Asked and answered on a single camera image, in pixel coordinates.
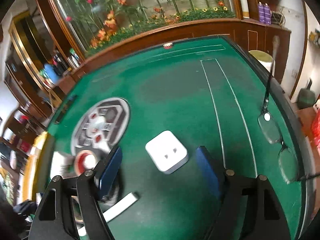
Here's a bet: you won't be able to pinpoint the red plastic bag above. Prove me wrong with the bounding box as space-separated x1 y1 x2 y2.
311 110 320 153

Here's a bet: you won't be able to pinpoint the round grey table control panel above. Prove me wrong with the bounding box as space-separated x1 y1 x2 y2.
70 97 130 155

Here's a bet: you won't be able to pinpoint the glass flower display cabinet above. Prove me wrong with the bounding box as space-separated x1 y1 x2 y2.
46 0 242 55

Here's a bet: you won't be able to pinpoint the white paper strip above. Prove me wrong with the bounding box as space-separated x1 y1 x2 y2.
102 192 139 223

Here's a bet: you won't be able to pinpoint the white power adapter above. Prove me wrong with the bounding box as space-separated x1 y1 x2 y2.
145 130 188 175

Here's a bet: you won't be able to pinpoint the green ceramic jar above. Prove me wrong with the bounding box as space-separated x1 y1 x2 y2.
297 79 316 109

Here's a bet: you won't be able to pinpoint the black thermos jug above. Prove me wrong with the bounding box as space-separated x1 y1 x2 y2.
54 52 68 76

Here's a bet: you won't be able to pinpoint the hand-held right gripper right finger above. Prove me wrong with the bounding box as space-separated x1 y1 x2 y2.
196 145 292 240

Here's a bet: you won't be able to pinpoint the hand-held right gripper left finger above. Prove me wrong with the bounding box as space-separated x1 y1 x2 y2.
29 145 123 240

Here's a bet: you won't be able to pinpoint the white box with yellow lining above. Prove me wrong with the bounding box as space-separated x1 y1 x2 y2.
22 131 75 200

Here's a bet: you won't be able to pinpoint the round red white roll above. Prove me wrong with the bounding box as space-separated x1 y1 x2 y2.
74 150 98 175

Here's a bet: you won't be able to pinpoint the blue thermos jug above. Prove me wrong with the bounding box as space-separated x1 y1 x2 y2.
44 64 58 83

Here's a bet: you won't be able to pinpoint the black frame eyeglasses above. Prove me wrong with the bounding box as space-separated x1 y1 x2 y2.
257 35 318 185

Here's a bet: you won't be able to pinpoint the pale yellow round stool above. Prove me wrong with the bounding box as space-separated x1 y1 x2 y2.
249 50 274 68

